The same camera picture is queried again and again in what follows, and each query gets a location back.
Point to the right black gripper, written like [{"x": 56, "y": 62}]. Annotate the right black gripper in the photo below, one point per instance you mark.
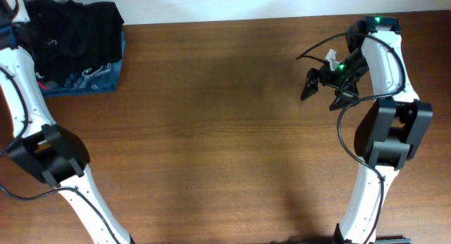
[{"x": 325, "y": 73}]

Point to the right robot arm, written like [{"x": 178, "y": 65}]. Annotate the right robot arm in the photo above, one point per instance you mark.
[{"x": 391, "y": 131}]

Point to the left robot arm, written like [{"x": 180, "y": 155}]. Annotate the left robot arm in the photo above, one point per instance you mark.
[{"x": 48, "y": 152}]

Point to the folded blue jeans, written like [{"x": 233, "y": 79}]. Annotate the folded blue jeans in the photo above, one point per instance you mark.
[{"x": 98, "y": 80}]

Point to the black folded sweater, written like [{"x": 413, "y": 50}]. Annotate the black folded sweater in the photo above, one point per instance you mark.
[{"x": 51, "y": 13}]

